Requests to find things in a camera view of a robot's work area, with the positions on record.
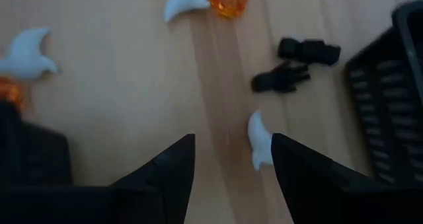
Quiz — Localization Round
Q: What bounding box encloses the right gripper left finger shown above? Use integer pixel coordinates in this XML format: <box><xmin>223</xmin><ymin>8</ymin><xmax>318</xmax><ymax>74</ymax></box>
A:
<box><xmin>110</xmin><ymin>133</ymin><xmax>197</xmax><ymax>224</ymax></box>

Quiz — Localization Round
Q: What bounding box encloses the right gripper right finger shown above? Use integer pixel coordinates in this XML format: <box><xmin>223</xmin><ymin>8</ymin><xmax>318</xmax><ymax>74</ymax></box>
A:
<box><xmin>271</xmin><ymin>133</ymin><xmax>378</xmax><ymax>224</ymax></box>

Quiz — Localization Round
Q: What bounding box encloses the white ghost figurine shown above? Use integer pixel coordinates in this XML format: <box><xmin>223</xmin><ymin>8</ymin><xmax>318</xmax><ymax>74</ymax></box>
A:
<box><xmin>247</xmin><ymin>110</ymin><xmax>274</xmax><ymax>171</ymax></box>
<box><xmin>0</xmin><ymin>27</ymin><xmax>59</xmax><ymax>81</ymax></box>
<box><xmin>163</xmin><ymin>0</ymin><xmax>212</xmax><ymax>23</ymax></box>

